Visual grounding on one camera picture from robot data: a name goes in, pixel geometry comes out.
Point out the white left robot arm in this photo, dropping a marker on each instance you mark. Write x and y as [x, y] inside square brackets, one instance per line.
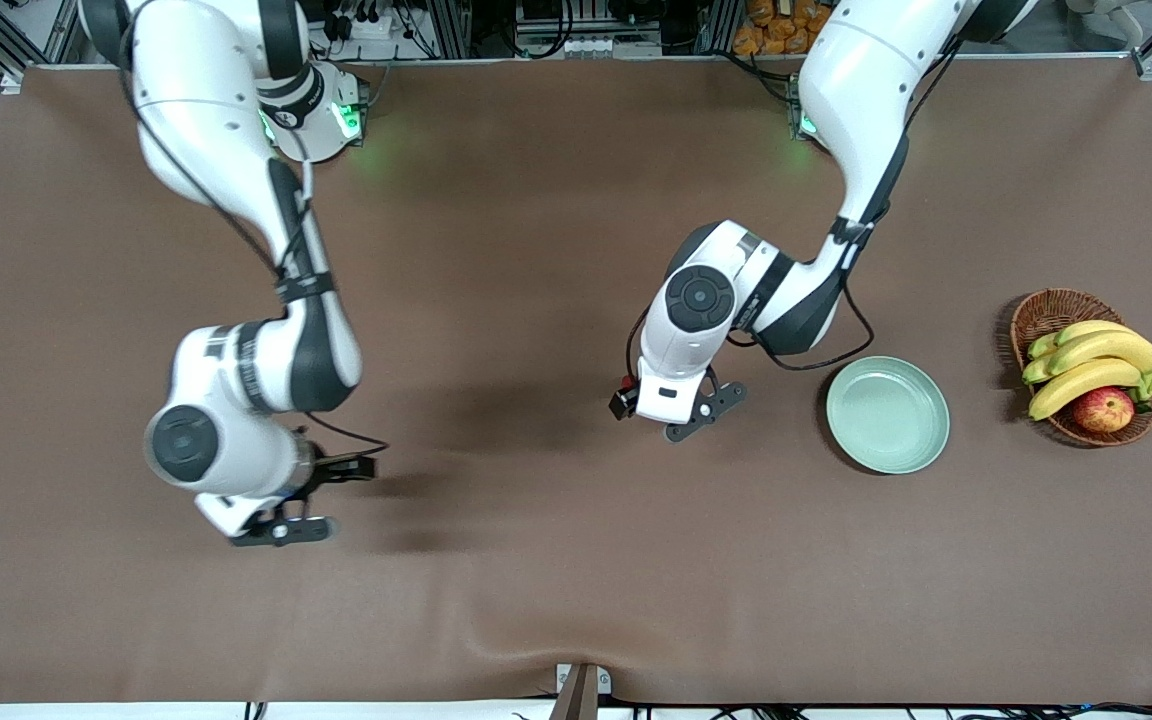
[866, 80]

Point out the grey metal camera mount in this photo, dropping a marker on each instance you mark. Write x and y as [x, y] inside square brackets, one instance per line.
[581, 695]

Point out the yellow banana bunch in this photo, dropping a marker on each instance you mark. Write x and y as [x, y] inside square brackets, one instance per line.
[1106, 348]

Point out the red apple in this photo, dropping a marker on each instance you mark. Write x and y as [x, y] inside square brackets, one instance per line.
[1103, 410]

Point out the long white power strip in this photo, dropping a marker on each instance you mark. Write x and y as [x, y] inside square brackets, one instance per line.
[596, 47]

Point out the pale green round plate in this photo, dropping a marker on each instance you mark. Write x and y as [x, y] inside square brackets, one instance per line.
[886, 415]

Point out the white power strip with plugs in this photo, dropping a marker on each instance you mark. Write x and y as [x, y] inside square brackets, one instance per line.
[371, 28]

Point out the orange bread rolls pile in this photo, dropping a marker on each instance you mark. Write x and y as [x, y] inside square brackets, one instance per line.
[771, 35]

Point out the brown table cover sheet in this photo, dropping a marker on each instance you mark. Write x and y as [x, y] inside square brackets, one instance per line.
[576, 550]

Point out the brown wicker basket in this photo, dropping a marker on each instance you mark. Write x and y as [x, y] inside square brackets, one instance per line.
[1051, 310]

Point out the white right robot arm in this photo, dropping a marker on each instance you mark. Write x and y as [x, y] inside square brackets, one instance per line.
[206, 100]

